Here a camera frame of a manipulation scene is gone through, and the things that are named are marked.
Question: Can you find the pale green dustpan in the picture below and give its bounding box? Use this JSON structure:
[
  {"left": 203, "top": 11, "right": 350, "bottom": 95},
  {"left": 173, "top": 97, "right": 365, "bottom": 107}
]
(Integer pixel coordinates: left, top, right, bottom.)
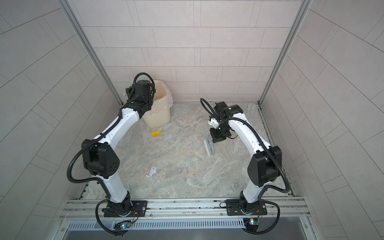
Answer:
[{"left": 136, "top": 80, "right": 152, "bottom": 85}]

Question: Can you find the pale green hand brush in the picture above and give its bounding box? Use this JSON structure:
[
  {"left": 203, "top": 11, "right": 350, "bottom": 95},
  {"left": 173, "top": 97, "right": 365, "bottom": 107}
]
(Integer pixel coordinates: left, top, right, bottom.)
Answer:
[{"left": 204, "top": 138, "right": 214, "bottom": 157}]

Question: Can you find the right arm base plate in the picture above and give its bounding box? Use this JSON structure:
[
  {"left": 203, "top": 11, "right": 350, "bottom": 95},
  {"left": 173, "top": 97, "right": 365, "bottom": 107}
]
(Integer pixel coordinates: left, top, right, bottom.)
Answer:
[{"left": 220, "top": 199, "right": 268, "bottom": 216}]

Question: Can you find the right circuit board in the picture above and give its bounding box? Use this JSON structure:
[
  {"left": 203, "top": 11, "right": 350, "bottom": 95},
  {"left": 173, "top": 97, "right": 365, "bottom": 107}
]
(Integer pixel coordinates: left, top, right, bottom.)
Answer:
[{"left": 243, "top": 218, "right": 261, "bottom": 234}]

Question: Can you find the circuit board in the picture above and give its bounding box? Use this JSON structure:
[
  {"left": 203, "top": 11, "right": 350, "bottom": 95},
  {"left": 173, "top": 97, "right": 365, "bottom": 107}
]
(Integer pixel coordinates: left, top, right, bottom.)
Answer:
[
  {"left": 114, "top": 221, "right": 132, "bottom": 231},
  {"left": 243, "top": 218, "right": 261, "bottom": 234}
]

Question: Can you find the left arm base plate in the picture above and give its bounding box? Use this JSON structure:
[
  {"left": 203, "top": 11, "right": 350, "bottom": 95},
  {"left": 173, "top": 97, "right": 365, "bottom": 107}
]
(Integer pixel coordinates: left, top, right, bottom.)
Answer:
[{"left": 102, "top": 201, "right": 148, "bottom": 218}]

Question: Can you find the cream plastic trash bin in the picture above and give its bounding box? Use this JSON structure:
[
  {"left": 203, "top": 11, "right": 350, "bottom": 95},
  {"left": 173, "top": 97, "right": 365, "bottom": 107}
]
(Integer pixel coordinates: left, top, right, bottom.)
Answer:
[{"left": 142, "top": 80, "right": 173, "bottom": 129}]

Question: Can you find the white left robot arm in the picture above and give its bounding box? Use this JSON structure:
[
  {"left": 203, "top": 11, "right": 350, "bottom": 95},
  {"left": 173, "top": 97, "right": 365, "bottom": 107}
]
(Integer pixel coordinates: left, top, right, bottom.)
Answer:
[{"left": 67, "top": 73, "right": 156, "bottom": 217}]

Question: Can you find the yellow paper scrap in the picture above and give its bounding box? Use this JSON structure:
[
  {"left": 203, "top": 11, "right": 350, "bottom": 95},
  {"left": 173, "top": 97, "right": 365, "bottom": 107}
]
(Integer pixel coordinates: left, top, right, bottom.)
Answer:
[{"left": 151, "top": 131, "right": 161, "bottom": 137}]

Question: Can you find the aluminium front rail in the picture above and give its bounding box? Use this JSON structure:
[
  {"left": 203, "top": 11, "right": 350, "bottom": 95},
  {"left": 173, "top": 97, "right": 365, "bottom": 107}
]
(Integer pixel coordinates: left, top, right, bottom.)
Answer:
[{"left": 59, "top": 197, "right": 311, "bottom": 231}]

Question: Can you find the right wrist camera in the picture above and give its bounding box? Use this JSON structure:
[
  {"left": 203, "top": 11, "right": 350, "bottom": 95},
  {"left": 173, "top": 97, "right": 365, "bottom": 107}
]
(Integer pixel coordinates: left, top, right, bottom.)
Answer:
[{"left": 209, "top": 117, "right": 220, "bottom": 129}]

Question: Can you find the left circuit board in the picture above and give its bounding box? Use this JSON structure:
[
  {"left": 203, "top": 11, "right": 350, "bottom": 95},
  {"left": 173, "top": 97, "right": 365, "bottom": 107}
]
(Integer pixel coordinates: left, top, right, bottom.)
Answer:
[{"left": 114, "top": 221, "right": 132, "bottom": 231}]

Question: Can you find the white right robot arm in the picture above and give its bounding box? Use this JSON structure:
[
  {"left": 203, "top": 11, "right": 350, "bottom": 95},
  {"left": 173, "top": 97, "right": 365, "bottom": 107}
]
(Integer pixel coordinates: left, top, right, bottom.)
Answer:
[{"left": 200, "top": 98, "right": 290, "bottom": 215}]

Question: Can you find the clear plastic bin liner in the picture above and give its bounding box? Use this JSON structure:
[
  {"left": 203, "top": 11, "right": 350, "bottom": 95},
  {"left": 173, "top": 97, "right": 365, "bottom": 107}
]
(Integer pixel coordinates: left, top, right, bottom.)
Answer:
[{"left": 148, "top": 80, "right": 173, "bottom": 116}]

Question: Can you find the white paper scrap front left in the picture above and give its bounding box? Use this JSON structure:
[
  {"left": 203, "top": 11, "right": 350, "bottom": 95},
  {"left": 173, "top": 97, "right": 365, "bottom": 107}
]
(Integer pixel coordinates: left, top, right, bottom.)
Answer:
[{"left": 146, "top": 167, "right": 157, "bottom": 178}]

